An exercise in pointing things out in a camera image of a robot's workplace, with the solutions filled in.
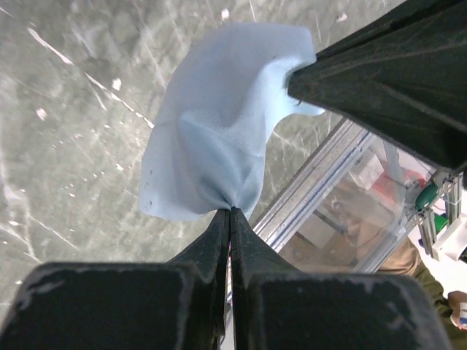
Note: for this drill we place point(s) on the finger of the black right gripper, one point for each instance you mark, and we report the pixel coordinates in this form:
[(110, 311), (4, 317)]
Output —
[(403, 77)]

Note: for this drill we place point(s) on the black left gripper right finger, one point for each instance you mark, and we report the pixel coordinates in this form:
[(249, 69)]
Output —
[(277, 306)]

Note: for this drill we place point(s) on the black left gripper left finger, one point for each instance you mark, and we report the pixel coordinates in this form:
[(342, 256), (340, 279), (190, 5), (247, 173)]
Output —
[(178, 304)]

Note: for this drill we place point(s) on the light blue cleaning cloth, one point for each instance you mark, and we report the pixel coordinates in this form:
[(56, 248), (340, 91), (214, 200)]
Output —
[(207, 148)]

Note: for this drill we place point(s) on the olive sleeve forearm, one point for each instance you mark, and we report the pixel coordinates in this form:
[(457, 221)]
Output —
[(406, 260)]

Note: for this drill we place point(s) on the person hand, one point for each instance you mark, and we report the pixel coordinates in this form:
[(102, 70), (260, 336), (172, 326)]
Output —
[(456, 299)]

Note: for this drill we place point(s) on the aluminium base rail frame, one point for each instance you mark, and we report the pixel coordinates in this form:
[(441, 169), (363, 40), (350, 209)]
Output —
[(356, 198)]

